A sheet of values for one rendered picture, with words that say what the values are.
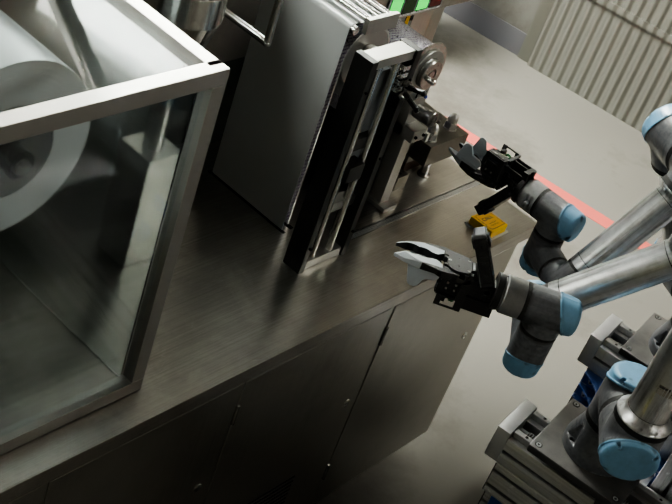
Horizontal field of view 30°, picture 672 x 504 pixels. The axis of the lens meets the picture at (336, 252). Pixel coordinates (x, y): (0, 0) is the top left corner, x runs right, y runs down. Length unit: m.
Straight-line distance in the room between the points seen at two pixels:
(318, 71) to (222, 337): 0.59
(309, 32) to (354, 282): 0.56
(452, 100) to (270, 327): 3.16
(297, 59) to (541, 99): 3.34
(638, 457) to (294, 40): 1.10
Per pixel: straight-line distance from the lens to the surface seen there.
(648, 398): 2.46
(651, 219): 2.77
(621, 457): 2.52
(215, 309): 2.58
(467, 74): 5.89
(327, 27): 2.62
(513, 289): 2.33
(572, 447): 2.72
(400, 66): 2.56
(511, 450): 2.80
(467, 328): 3.39
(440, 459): 3.80
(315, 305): 2.67
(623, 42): 5.97
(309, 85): 2.68
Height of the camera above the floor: 2.54
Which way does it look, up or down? 35 degrees down
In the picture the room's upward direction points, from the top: 21 degrees clockwise
